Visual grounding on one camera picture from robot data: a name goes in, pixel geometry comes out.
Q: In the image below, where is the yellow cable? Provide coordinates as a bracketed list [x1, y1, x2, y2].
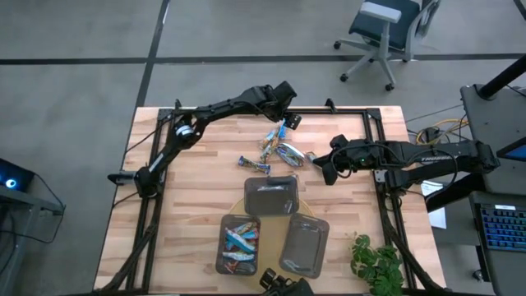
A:
[415, 118, 469, 145]

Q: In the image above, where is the red yellow granola bar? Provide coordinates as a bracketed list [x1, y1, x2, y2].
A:
[231, 221, 256, 236]

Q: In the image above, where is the computer with blue light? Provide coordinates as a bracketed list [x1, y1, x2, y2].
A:
[0, 158, 36, 192]

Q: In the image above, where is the black power adapter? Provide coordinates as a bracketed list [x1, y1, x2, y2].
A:
[422, 126, 444, 143]

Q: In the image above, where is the purple yellow granola bar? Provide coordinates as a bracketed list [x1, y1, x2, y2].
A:
[238, 155, 273, 175]

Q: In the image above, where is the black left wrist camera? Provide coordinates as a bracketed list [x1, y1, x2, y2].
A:
[283, 112, 303, 131]

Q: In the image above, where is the green leafy plant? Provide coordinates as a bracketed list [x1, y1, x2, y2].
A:
[349, 232, 406, 296]

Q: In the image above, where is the clear grey plastic tray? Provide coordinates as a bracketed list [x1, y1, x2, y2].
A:
[278, 212, 331, 280]
[243, 175, 301, 218]
[215, 212, 262, 276]

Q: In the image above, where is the white paper sheet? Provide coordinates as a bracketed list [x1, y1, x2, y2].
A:
[421, 180, 448, 230]

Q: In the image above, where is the black camera device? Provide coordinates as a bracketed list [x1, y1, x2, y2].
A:
[258, 267, 316, 296]

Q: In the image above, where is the backlit black keyboard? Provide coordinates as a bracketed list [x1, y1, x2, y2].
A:
[478, 204, 526, 252]

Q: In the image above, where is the blue lit screen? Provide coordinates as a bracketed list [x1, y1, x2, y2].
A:
[496, 137, 526, 163]

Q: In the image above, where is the black metal table frame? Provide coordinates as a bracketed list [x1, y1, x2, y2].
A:
[93, 98, 447, 296]

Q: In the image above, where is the white silver granola bar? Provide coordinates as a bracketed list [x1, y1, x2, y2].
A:
[221, 251, 256, 263]

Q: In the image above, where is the grey side desk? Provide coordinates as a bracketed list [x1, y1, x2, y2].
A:
[459, 84, 526, 197]

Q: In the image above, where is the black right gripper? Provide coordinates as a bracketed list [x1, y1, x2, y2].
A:
[311, 134, 391, 186]

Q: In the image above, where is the grey keyboard desk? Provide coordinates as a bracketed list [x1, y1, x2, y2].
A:
[469, 191, 526, 296]

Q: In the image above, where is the green yellow granola bar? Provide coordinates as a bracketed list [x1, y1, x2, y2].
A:
[261, 141, 277, 165]

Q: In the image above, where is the black diagonal beam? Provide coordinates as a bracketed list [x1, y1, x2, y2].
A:
[425, 176, 487, 214]

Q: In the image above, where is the light blue granola bar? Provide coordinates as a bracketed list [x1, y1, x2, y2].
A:
[224, 228, 257, 254]

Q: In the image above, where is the black pole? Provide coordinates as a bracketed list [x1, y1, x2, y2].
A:
[478, 55, 526, 100]

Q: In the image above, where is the round woven straw placemat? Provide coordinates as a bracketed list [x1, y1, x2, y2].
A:
[228, 197, 318, 294]

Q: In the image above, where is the grey office chair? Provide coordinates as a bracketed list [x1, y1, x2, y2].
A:
[333, 0, 442, 92]

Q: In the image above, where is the grey metal stand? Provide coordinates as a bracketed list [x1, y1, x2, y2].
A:
[0, 184, 67, 296]

